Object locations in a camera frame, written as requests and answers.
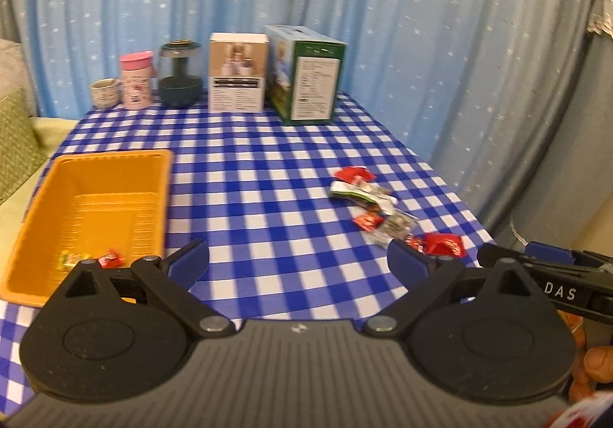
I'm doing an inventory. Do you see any red snack packet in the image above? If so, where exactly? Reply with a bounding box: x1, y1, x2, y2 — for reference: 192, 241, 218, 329
405, 236, 425, 253
334, 166, 376, 183

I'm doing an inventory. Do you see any large red snack bag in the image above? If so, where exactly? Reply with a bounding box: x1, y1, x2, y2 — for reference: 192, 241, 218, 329
423, 233, 467, 259

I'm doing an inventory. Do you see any red pig candy wrapper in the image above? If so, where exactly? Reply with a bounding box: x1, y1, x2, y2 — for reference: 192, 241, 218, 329
98, 249, 125, 269

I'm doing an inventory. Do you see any small red candy packet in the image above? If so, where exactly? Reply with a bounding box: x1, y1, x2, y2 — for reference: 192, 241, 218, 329
353, 211, 384, 232

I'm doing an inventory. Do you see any white green snack wrapper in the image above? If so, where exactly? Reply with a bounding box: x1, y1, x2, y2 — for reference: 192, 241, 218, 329
328, 181, 398, 215

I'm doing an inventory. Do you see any clear silver snack packet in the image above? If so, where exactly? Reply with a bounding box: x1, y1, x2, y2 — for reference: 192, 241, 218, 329
371, 210, 418, 248

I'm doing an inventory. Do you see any person's right hand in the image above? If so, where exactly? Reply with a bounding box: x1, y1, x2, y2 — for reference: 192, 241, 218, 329
558, 311, 613, 403

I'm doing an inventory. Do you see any grey curtain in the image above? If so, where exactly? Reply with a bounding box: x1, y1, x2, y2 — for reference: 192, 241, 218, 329
495, 0, 612, 254

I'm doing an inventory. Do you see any orange plastic basket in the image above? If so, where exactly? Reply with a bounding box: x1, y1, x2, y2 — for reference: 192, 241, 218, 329
1, 150, 174, 307

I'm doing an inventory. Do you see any blue white checkered tablecloth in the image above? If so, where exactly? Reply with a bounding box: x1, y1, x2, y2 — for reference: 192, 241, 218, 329
0, 90, 496, 415

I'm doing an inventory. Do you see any pale yellow sofa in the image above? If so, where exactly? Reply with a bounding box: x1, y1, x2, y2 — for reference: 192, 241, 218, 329
1, 116, 78, 280

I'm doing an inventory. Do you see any green zigzag cushion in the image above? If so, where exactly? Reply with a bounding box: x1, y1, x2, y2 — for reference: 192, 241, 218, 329
0, 89, 45, 203

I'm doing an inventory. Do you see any small floral ceramic cup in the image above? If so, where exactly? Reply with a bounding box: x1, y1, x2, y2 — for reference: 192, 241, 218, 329
89, 78, 121, 110

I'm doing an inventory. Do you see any pink hello kitty cup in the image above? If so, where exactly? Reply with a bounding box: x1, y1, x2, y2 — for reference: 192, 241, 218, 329
120, 51, 154, 110

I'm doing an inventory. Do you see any blue star curtain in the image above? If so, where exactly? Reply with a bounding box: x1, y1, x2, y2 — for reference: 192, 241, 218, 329
8, 0, 600, 161

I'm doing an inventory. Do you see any dark green glass jar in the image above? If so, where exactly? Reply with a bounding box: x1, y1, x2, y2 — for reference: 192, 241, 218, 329
157, 39, 203, 108

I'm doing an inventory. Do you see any beige product box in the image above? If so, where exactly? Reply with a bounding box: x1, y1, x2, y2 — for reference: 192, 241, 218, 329
208, 33, 269, 113

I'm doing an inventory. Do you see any green milk carton box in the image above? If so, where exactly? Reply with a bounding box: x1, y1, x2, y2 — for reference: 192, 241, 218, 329
264, 24, 346, 125

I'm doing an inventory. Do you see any cream quilted cushion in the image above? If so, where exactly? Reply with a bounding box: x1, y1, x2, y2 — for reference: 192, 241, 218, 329
0, 39, 38, 116

